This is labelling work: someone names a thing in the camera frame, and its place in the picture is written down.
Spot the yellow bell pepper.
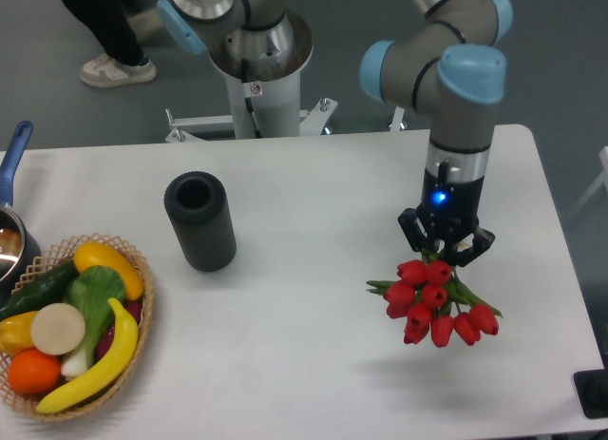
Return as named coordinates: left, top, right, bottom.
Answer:
left=1, top=311, right=38, bottom=355

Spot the purple eggplant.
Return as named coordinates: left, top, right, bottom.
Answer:
left=94, top=298, right=143, bottom=363

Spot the green cucumber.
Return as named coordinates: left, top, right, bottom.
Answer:
left=1, top=260, right=79, bottom=320

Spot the dark grey ribbed vase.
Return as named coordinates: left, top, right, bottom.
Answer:
left=163, top=171, right=237, bottom=273

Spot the red tulip bouquet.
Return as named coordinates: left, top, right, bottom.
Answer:
left=367, top=250, right=503, bottom=348

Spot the orange fruit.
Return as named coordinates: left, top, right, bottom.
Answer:
left=7, top=349, right=61, bottom=395

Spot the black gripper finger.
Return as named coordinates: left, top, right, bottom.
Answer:
left=397, top=206, right=439, bottom=253
left=444, top=227, right=496, bottom=267

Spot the white frame at right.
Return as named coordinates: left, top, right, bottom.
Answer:
left=565, top=146, right=607, bottom=222

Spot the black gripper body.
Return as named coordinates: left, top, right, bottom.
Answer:
left=416, top=170, right=485, bottom=249

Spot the green bok choy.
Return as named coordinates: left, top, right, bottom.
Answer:
left=61, top=265, right=125, bottom=380

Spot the yellow banana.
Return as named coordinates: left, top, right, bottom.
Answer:
left=36, top=297, right=139, bottom=414

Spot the beige round disc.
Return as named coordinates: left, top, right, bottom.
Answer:
left=29, top=303, right=86, bottom=355

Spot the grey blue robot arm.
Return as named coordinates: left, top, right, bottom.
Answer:
left=157, top=0, right=513, bottom=267

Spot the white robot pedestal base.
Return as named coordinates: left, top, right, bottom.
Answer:
left=163, top=68, right=409, bottom=143

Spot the black device at edge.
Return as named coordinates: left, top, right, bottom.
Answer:
left=573, top=369, right=607, bottom=419

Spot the woven wicker basket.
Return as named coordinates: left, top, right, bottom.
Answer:
left=1, top=233, right=154, bottom=422

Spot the blue handled saucepan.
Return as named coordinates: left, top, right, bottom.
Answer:
left=1, top=121, right=41, bottom=306

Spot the person's leg and shoe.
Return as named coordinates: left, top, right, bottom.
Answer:
left=61, top=0, right=157, bottom=88

